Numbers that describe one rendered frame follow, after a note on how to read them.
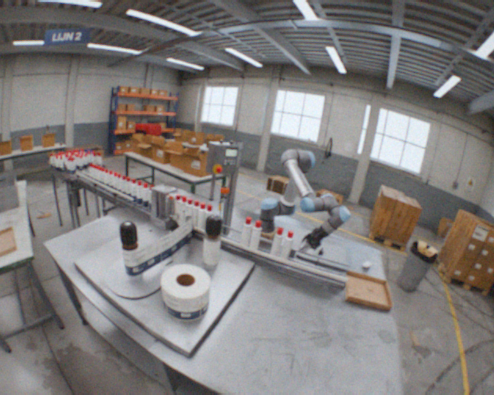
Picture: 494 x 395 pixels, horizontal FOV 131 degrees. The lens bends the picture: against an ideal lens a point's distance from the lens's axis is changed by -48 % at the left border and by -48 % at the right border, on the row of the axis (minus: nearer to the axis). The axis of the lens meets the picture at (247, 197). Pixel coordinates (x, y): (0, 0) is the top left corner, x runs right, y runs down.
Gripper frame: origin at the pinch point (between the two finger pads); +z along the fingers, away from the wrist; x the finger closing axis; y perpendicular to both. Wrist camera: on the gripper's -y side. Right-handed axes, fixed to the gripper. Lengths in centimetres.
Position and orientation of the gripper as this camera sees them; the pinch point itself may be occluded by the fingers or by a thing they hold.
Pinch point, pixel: (300, 248)
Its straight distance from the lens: 126.9
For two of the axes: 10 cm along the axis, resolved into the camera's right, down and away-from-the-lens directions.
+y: -3.8, 2.7, -8.9
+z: -5.9, 6.7, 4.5
